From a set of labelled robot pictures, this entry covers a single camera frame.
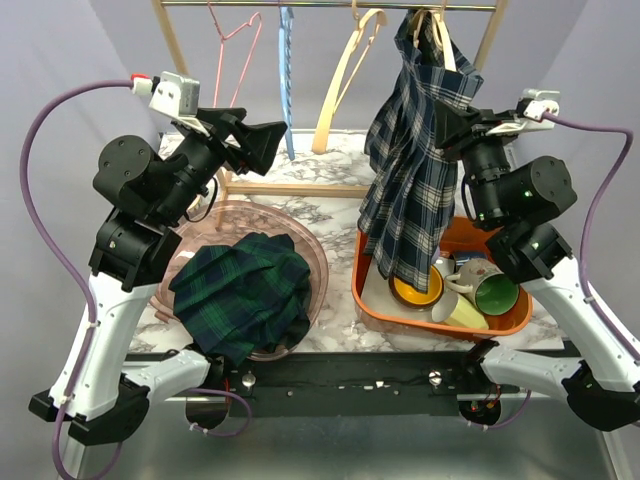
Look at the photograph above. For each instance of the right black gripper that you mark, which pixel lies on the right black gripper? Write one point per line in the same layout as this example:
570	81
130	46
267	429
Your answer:
453	122

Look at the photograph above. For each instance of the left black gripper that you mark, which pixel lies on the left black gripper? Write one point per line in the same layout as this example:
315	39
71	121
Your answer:
260	140

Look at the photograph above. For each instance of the navy beige plaid skirt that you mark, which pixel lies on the navy beige plaid skirt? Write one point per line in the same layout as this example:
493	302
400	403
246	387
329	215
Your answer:
411	200

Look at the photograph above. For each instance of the wooden hanger with skirt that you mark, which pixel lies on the wooden hanger with skirt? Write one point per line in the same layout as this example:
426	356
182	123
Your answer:
440	34

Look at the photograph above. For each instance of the pink wire hanger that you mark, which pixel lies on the pink wire hanger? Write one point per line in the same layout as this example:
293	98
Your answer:
237	46

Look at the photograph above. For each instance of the light blue wavy hanger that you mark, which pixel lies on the light blue wavy hanger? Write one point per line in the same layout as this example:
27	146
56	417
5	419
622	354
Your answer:
286	18

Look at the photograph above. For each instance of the green plaid skirt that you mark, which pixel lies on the green plaid skirt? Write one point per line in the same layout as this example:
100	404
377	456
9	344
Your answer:
253	295

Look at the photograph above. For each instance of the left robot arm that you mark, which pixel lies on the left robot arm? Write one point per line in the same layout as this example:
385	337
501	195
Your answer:
132	250

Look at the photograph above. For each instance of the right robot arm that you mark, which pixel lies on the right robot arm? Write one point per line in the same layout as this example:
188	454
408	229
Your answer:
517	207

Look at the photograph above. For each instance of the empty wooden hanger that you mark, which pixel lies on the empty wooden hanger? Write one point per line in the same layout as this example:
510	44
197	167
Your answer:
366	29

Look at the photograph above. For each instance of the wooden clothes rack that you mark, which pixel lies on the wooden clothes rack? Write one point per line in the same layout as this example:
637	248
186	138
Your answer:
226	183

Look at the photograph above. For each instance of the pink transparent basin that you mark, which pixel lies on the pink transparent basin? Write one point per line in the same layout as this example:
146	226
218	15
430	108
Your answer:
228	223

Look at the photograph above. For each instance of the blue rimmed cup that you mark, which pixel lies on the blue rimmed cup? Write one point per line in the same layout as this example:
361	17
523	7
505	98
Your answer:
461	257

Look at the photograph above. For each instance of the white floral mug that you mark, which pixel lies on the white floral mug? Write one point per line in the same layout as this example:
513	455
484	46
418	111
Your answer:
471	275

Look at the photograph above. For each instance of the orange plastic bin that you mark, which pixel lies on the orange plastic bin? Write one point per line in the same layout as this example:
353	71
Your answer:
461	236

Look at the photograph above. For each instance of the green bowl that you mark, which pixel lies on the green bowl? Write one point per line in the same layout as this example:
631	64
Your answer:
496	295

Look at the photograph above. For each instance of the orange bowl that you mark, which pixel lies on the orange bowl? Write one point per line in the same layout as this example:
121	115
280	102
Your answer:
412	298

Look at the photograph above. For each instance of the yellow cup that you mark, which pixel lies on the yellow cup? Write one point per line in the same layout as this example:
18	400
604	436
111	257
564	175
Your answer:
455	310

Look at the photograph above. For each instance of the white board in bin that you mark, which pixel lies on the white board in bin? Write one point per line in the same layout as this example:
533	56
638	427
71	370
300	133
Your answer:
377	296

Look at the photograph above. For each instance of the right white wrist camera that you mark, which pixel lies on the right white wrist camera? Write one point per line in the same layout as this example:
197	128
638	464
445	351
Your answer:
528	114

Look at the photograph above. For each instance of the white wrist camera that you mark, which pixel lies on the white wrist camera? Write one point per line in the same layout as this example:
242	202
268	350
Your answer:
528	114
177	97

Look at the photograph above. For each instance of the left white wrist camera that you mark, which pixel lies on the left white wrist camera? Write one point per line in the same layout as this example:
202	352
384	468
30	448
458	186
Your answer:
177	97

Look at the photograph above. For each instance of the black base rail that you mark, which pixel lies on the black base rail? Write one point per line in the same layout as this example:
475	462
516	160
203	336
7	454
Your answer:
355	384

